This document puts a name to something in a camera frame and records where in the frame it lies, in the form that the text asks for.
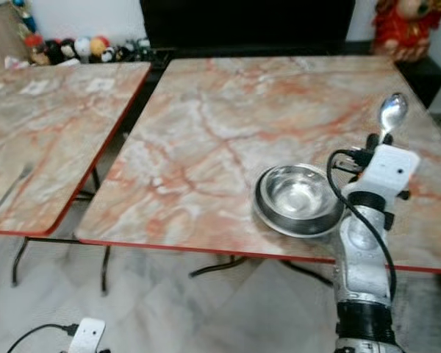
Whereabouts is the red capped small figurine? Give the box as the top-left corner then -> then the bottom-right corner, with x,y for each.
24,34 -> 48,66

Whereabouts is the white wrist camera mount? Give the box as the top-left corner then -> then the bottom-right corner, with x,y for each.
344,143 -> 421,204
67,317 -> 107,353

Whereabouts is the orange round figurine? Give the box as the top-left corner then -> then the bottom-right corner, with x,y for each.
90,35 -> 110,58

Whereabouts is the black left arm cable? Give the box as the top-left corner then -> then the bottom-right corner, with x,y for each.
6,323 -> 79,353

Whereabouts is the brown chair back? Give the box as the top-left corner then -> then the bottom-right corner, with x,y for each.
0,4 -> 32,71

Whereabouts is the black television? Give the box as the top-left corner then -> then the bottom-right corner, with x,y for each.
140,0 -> 356,51

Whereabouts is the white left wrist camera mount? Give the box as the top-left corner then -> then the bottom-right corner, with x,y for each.
67,317 -> 107,353

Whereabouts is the marble folding table with labels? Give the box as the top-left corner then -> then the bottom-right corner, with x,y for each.
0,61 -> 152,296

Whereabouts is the steel plate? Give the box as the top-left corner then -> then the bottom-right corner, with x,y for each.
251,163 -> 347,239

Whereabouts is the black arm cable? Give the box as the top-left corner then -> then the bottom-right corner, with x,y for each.
325,149 -> 397,301
6,323 -> 79,353

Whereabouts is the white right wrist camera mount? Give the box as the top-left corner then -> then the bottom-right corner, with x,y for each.
344,143 -> 421,204

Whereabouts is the black small figurine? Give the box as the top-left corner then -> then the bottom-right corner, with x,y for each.
46,39 -> 67,65

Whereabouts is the steel bowl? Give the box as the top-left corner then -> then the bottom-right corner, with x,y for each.
259,164 -> 340,221

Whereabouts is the blue hanging ornament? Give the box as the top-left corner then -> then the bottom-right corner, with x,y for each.
12,0 -> 35,35

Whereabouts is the red plush doll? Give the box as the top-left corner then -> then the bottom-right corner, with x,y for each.
370,0 -> 441,64

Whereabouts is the white round figurine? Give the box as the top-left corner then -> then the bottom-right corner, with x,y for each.
74,36 -> 92,60

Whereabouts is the steel fork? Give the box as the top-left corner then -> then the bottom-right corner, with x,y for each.
0,163 -> 35,223

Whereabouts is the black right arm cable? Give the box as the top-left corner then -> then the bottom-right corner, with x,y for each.
325,149 -> 397,301

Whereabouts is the steel spoon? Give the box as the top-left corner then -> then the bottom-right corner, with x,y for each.
376,92 -> 409,145

